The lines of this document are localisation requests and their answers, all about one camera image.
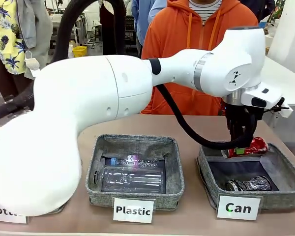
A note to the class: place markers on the white face mask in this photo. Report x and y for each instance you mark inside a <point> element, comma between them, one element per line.
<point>32,64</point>

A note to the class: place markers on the person in blue shirt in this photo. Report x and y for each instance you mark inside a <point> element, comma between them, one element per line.
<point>140,24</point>

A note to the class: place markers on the grey fabric basket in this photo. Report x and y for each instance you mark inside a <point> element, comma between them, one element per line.
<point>285,196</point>
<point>135,142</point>
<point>56,209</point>

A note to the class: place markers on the white Can label sign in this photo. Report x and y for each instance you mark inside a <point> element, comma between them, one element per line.
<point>238,208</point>

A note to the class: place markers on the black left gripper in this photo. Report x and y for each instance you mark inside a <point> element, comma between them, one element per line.
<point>238,115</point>

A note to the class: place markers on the small pink-label plastic bottle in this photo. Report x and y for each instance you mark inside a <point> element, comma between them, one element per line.
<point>135,161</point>

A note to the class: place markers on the white Bottle label sign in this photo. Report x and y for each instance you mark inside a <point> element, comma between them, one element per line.
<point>2,218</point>

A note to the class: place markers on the large clear plastic bottle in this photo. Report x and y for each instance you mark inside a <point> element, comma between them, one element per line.
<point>131,178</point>

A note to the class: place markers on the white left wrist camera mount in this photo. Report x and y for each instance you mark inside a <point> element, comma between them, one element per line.
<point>285,110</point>

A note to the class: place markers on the person in orange hoodie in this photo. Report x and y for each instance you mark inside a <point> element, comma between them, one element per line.
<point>172,37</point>

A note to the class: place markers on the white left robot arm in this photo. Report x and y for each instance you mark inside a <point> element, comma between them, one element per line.
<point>88,98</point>

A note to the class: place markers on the red crushed drink can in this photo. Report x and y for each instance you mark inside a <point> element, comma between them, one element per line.
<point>259,146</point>

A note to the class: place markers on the person in black skirt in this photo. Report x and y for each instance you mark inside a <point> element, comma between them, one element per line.
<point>108,27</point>

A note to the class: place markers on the white plastic bucket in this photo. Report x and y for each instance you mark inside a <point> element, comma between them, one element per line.
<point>71,50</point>

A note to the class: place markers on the person in yellow floral shirt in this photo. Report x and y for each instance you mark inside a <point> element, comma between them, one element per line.
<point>7,37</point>

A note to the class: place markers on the white Plastic label sign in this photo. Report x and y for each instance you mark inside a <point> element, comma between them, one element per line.
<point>133,210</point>

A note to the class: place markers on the yellow plastic crate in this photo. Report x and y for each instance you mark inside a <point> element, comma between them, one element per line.
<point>80,51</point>

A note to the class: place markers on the black crushed drink can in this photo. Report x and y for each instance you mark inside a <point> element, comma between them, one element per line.
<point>250,184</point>

